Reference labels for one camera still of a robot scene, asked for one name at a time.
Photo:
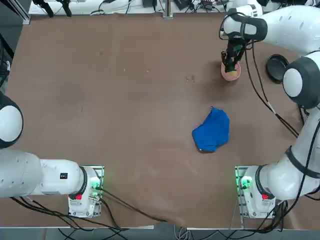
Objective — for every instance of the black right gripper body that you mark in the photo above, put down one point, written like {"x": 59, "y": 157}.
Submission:
{"x": 236, "y": 48}

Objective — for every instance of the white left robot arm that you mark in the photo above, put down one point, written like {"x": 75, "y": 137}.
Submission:
{"x": 22, "y": 172}

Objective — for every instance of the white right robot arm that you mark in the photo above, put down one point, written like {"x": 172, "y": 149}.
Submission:
{"x": 287, "y": 22}

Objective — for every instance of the pink bowl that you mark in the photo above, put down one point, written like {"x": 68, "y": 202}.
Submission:
{"x": 231, "y": 78}

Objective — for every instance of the blue cloth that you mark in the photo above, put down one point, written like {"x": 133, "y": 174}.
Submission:
{"x": 215, "y": 130}

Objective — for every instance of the aluminium profile post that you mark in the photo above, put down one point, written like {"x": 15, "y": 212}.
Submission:
{"x": 167, "y": 8}

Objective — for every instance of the aluminium profile rail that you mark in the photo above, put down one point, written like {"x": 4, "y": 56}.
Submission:
{"x": 17, "y": 11}

